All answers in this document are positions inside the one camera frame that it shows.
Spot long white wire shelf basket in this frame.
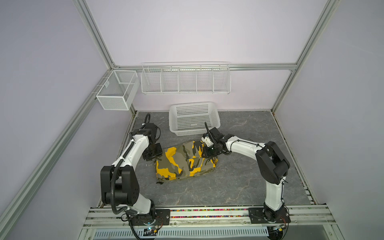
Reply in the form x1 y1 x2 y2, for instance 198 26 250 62
141 62 232 95

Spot white ventilated cable duct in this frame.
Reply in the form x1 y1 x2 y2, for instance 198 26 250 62
93 226 269 240

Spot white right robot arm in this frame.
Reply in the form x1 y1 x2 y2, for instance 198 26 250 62
202 123 291 224

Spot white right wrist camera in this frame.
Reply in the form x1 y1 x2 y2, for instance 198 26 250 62
201 133 214 148

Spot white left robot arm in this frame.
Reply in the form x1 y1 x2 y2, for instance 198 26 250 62
100 114 163 225

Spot white perforated plastic basket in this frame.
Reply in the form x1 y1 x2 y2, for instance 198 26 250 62
169 102 221 137

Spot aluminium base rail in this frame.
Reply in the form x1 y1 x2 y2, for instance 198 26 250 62
83 205 336 229

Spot camouflage yellow green trousers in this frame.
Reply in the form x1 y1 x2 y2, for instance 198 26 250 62
156 141 219 182

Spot aluminium corner frame post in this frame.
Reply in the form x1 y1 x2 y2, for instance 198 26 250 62
271 0 340 114

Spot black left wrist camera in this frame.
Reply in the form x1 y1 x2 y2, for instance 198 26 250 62
140 123 159 139

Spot small white mesh box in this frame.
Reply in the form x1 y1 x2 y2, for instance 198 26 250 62
96 70 140 111

